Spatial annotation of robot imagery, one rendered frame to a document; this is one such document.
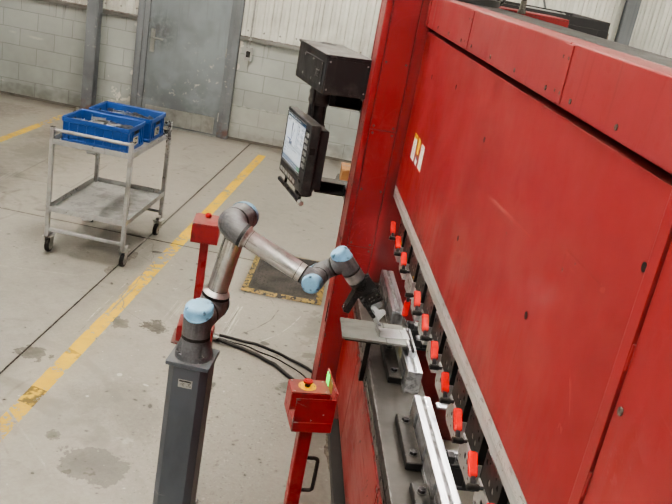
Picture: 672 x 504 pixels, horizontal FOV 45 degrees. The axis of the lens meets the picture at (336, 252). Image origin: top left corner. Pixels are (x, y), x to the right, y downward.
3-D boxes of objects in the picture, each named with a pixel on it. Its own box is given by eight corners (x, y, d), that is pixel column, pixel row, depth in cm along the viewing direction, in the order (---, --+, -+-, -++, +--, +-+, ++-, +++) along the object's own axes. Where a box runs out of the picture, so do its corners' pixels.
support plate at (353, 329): (340, 319, 336) (340, 316, 336) (401, 327, 339) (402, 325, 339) (342, 338, 320) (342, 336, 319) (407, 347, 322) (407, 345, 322)
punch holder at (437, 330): (424, 353, 277) (435, 310, 272) (448, 357, 278) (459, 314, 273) (431, 375, 263) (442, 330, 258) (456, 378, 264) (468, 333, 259)
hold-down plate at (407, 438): (394, 419, 291) (396, 412, 290) (409, 421, 292) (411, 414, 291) (404, 470, 263) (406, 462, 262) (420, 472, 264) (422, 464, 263)
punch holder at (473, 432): (456, 456, 221) (470, 404, 216) (486, 460, 222) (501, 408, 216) (467, 490, 207) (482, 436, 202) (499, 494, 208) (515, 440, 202)
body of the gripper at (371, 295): (384, 301, 320) (369, 277, 315) (365, 312, 321) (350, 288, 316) (380, 293, 327) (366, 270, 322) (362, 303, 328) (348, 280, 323)
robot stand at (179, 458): (146, 518, 348) (165, 360, 322) (160, 493, 365) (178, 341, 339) (187, 527, 348) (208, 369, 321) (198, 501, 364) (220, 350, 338)
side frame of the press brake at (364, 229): (306, 398, 465) (383, -16, 387) (450, 417, 473) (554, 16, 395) (306, 422, 441) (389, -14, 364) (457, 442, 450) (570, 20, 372)
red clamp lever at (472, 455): (467, 449, 198) (467, 489, 194) (483, 451, 199) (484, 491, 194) (465, 451, 200) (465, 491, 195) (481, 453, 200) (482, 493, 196)
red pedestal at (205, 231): (174, 328, 517) (189, 206, 489) (213, 334, 520) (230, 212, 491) (170, 343, 498) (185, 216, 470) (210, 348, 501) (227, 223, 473)
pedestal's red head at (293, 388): (283, 404, 329) (290, 365, 323) (321, 405, 333) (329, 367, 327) (290, 432, 311) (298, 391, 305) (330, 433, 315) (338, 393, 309)
